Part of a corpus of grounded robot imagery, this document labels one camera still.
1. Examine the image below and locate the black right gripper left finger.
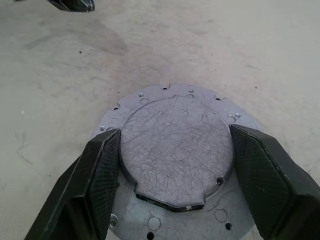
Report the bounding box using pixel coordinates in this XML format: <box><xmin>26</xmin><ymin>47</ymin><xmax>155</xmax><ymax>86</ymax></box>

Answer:
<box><xmin>23</xmin><ymin>127</ymin><xmax>122</xmax><ymax>240</ymax></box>

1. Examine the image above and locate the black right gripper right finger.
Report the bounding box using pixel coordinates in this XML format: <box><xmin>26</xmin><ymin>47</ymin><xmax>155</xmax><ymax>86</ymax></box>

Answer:
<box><xmin>228</xmin><ymin>123</ymin><xmax>320</xmax><ymax>240</ymax></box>

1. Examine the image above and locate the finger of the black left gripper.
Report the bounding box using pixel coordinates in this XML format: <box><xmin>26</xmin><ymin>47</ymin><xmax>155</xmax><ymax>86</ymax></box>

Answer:
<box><xmin>72</xmin><ymin>0</ymin><xmax>96</xmax><ymax>12</ymax></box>
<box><xmin>48</xmin><ymin>0</ymin><xmax>76</xmax><ymax>12</ymax></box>

